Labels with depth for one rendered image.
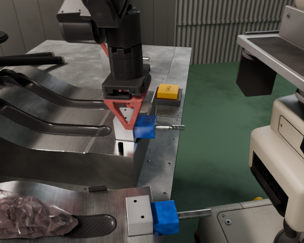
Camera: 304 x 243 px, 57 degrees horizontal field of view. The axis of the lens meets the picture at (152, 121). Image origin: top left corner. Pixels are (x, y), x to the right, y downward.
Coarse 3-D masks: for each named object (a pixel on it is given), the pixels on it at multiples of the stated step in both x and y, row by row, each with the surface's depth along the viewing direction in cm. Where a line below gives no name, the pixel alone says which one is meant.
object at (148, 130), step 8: (128, 112) 54; (128, 120) 52; (136, 120) 54; (144, 120) 54; (152, 120) 54; (120, 128) 53; (136, 128) 52; (144, 128) 52; (152, 128) 52; (160, 128) 53; (168, 128) 53; (176, 128) 53; (184, 128) 53; (120, 136) 54; (128, 136) 53; (136, 136) 53; (144, 136) 53; (152, 136) 53
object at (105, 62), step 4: (100, 52) 76; (104, 52) 76; (100, 56) 77; (104, 56) 77; (104, 60) 78; (108, 60) 77; (144, 60) 78; (148, 60) 77; (104, 64) 78; (108, 64) 78; (104, 68) 79; (108, 68) 79
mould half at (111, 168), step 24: (24, 72) 70; (0, 96) 60; (24, 96) 63; (72, 96) 70; (96, 96) 70; (0, 120) 55; (48, 120) 61; (72, 120) 61; (96, 120) 61; (0, 144) 54; (24, 144) 54; (48, 144) 54; (72, 144) 54; (96, 144) 53; (144, 144) 61; (0, 168) 58; (24, 168) 56; (48, 168) 55; (72, 168) 54; (96, 168) 53; (120, 168) 52
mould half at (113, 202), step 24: (24, 192) 42; (48, 192) 44; (72, 192) 47; (96, 192) 48; (120, 192) 48; (144, 192) 48; (120, 216) 44; (0, 240) 36; (24, 240) 37; (48, 240) 38; (72, 240) 40; (96, 240) 40; (120, 240) 40; (144, 240) 40
